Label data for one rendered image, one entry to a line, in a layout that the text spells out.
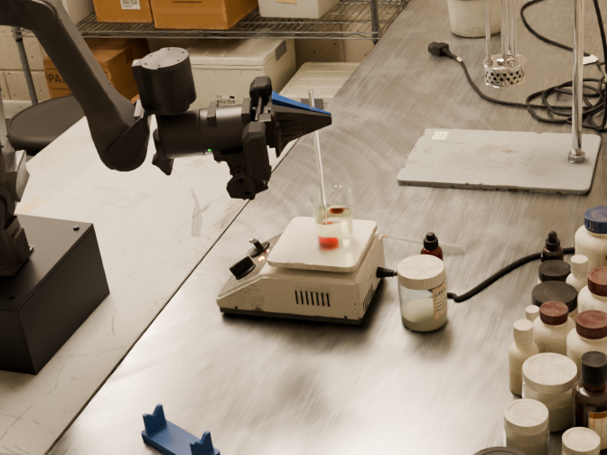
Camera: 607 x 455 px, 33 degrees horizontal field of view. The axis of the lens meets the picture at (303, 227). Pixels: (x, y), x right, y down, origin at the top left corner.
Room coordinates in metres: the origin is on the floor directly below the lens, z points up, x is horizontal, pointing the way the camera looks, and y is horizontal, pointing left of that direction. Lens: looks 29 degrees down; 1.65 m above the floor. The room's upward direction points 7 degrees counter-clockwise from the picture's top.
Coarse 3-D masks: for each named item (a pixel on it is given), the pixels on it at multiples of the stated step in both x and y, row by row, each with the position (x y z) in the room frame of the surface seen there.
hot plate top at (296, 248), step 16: (304, 224) 1.21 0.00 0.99; (368, 224) 1.19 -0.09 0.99; (288, 240) 1.18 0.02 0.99; (304, 240) 1.17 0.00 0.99; (368, 240) 1.15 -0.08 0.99; (272, 256) 1.14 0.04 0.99; (288, 256) 1.13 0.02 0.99; (304, 256) 1.13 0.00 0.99; (320, 256) 1.12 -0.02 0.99; (336, 256) 1.12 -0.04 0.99; (352, 256) 1.11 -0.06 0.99
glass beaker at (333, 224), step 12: (312, 192) 1.17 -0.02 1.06; (336, 192) 1.17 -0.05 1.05; (348, 192) 1.16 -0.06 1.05; (312, 204) 1.15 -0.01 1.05; (336, 204) 1.13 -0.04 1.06; (348, 204) 1.13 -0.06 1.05; (324, 216) 1.13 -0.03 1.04; (336, 216) 1.13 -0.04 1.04; (348, 216) 1.13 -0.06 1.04; (324, 228) 1.13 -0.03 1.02; (336, 228) 1.13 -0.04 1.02; (348, 228) 1.13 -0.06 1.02; (324, 240) 1.13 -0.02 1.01; (336, 240) 1.13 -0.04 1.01; (348, 240) 1.13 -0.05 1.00; (336, 252) 1.13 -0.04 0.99
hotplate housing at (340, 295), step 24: (360, 264) 1.12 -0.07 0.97; (384, 264) 1.19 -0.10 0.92; (240, 288) 1.14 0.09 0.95; (264, 288) 1.13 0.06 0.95; (288, 288) 1.12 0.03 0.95; (312, 288) 1.10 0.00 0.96; (336, 288) 1.09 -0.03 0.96; (360, 288) 1.09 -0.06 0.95; (240, 312) 1.15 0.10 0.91; (264, 312) 1.13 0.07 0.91; (288, 312) 1.12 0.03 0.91; (312, 312) 1.10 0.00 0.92; (336, 312) 1.09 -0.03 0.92; (360, 312) 1.09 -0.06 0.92
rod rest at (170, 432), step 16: (144, 416) 0.92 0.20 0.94; (160, 416) 0.93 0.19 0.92; (144, 432) 0.92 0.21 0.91; (160, 432) 0.92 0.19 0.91; (176, 432) 0.91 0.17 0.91; (208, 432) 0.87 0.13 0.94; (160, 448) 0.90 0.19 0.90; (176, 448) 0.89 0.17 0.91; (192, 448) 0.86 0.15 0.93; (208, 448) 0.87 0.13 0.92
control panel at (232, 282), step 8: (272, 240) 1.24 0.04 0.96; (272, 248) 1.20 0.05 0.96; (256, 256) 1.21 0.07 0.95; (264, 256) 1.19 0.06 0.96; (256, 264) 1.18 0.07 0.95; (264, 264) 1.16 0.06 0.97; (256, 272) 1.15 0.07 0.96; (232, 280) 1.18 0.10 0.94; (240, 280) 1.16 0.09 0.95; (224, 288) 1.17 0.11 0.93
